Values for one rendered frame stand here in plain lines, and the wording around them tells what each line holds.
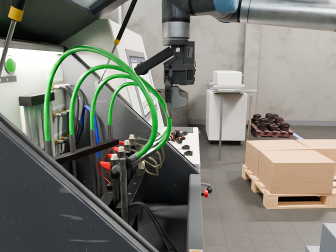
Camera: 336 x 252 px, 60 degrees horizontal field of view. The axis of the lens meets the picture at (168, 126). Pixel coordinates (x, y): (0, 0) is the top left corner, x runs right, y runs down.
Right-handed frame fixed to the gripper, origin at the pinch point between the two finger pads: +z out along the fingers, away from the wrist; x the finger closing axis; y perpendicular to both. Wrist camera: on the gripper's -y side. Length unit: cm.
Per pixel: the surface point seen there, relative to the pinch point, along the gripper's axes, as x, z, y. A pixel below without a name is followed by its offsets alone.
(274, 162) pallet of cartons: 189, 77, 84
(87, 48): -9.4, -17.6, -18.9
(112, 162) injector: -2.4, 13.9, -16.1
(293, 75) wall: 596, 12, 225
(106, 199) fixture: -1.4, 26.2, -18.6
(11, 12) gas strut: -33.9, -22.0, -22.1
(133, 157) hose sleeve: -15.0, 8.0, -7.0
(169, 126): 6.3, 5.0, -0.3
